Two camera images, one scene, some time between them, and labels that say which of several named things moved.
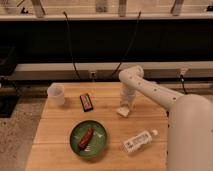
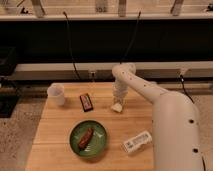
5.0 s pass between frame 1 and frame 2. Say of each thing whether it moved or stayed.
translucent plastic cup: stayed
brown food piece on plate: stayed
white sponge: moved
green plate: stayed
